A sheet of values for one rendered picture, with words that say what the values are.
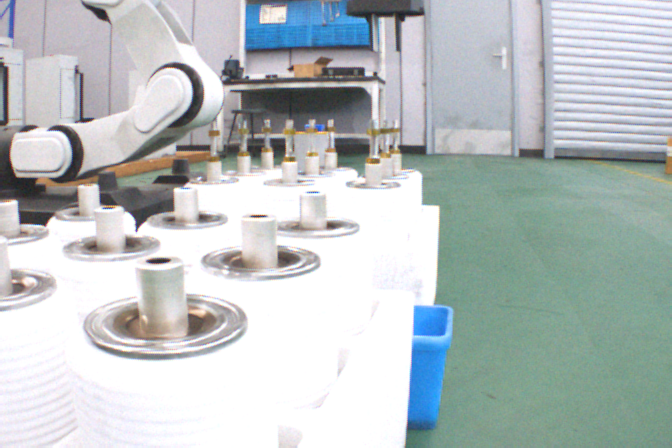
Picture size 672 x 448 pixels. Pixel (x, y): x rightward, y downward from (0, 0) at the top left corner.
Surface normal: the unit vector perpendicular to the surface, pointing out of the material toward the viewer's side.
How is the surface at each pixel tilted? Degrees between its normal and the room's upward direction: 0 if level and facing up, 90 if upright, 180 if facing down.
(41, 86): 90
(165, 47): 90
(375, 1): 90
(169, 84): 90
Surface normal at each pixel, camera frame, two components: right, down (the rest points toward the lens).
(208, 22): -0.19, 0.13
